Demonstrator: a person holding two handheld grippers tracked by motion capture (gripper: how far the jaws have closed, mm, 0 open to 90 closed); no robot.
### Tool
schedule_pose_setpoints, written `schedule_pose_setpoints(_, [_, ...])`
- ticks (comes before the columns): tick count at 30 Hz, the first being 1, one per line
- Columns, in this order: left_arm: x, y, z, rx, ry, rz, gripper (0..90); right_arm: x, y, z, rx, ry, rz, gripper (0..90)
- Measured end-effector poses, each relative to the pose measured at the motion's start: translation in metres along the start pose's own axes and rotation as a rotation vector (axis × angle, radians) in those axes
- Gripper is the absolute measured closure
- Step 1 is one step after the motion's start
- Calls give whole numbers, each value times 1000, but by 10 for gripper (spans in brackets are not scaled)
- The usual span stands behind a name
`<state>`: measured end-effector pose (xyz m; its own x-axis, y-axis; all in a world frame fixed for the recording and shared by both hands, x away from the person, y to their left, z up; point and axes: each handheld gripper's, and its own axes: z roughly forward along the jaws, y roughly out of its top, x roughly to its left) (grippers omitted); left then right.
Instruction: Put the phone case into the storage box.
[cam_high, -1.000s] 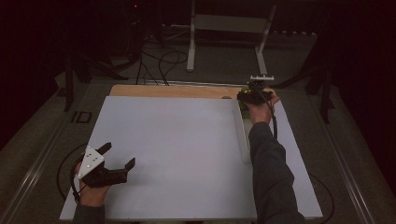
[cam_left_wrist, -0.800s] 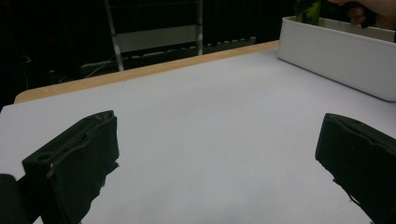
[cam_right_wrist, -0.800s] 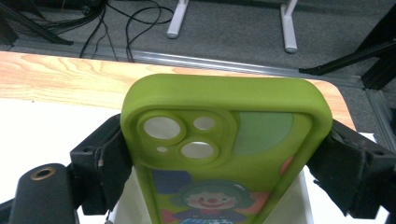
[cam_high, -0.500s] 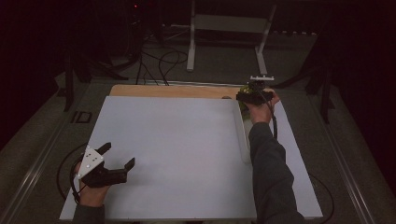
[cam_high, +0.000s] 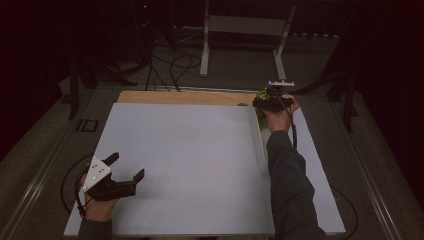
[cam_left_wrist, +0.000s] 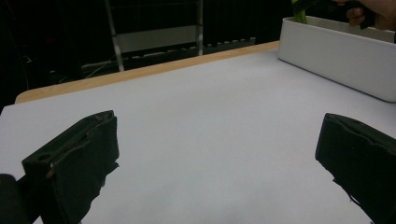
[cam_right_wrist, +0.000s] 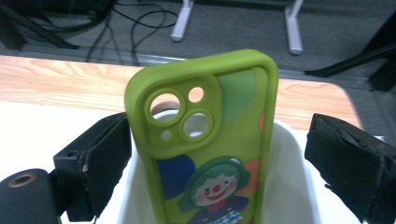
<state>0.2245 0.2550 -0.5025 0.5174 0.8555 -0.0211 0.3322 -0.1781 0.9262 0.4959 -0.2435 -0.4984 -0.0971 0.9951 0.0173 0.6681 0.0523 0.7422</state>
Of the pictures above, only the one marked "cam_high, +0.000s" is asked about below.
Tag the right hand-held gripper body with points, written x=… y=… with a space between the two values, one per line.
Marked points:
x=271 y=101

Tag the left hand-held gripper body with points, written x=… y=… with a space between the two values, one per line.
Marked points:
x=98 y=175

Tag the green cartoon phone case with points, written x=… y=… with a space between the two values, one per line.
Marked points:
x=261 y=95

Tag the person's right hand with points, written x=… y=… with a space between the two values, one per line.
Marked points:
x=280 y=120

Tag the person's left hand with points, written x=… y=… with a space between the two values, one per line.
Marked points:
x=98 y=208

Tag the white table mat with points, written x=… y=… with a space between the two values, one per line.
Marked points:
x=186 y=173

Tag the black tripod stand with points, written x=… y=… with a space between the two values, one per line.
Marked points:
x=348 y=106
x=74 y=90

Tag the white metal stand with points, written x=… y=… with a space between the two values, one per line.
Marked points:
x=245 y=25

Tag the metal floor rail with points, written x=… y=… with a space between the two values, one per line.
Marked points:
x=370 y=180
x=30 y=196

